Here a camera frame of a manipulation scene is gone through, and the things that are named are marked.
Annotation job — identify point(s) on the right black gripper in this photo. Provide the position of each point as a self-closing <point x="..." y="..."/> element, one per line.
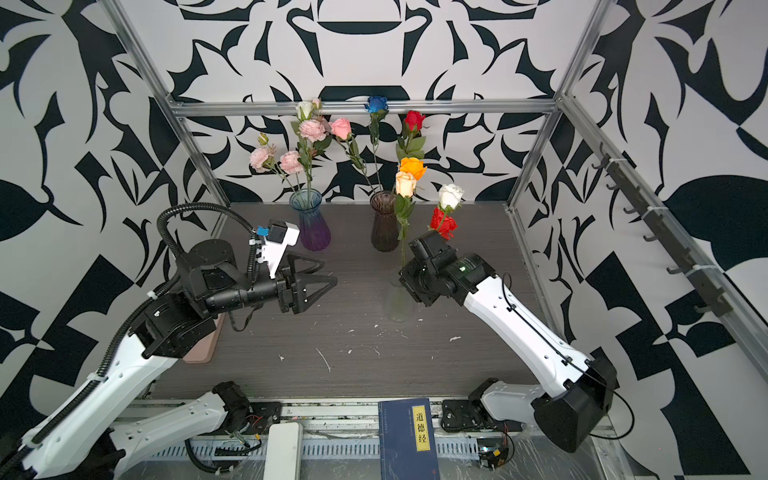
<point x="406" y="272"/>

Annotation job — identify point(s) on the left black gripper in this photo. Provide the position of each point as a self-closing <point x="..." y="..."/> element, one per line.
<point x="292" y="299"/>

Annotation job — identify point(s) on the purple blue glass vase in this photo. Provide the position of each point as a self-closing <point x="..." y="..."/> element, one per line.
<point x="314" y="234"/>

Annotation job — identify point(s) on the clear glass vase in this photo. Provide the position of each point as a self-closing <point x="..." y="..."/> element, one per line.
<point x="399" y="305"/>

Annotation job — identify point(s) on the dark maroon glass vase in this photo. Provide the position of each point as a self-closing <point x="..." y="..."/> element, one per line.
<point x="385" y="229"/>

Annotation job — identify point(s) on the cream rose flower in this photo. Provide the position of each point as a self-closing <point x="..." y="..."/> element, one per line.
<point x="405" y="184"/>

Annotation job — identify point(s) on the orange rose stem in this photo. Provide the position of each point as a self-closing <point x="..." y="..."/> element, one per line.
<point x="413" y="166"/>

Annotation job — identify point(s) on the twin pink peony stem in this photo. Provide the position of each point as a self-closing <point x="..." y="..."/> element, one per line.
<point x="264" y="159"/>

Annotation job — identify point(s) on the red rose stem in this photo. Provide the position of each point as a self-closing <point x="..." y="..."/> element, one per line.
<point x="410" y="142"/>

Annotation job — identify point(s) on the pink rose stem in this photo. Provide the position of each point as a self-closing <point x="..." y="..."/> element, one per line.
<point x="342" y="132"/>

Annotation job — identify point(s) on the white rose stem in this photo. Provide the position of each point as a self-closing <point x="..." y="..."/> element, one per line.
<point x="307" y="110"/>
<point x="450" y="197"/>

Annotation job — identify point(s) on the blue rose stem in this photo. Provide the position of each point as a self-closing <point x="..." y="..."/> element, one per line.
<point x="377" y="109"/>

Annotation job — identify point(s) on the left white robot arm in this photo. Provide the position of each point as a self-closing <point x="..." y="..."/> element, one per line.
<point x="82" y="437"/>

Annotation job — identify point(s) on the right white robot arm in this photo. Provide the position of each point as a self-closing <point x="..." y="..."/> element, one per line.
<point x="573" y="392"/>

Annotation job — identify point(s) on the pink object at table edge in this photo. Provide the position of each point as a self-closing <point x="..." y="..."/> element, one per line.
<point x="203" y="351"/>

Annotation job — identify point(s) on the white power adapter box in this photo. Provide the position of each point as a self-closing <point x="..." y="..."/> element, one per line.
<point x="284" y="452"/>

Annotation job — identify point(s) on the blue book yellow label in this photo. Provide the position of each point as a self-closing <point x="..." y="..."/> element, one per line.
<point x="408" y="449"/>

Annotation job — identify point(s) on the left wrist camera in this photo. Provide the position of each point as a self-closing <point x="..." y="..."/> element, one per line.
<point x="273" y="241"/>

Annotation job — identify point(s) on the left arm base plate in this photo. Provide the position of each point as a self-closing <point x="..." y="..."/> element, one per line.
<point x="260" y="416"/>

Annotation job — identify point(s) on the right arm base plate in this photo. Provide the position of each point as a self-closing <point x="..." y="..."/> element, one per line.
<point x="465" y="415"/>

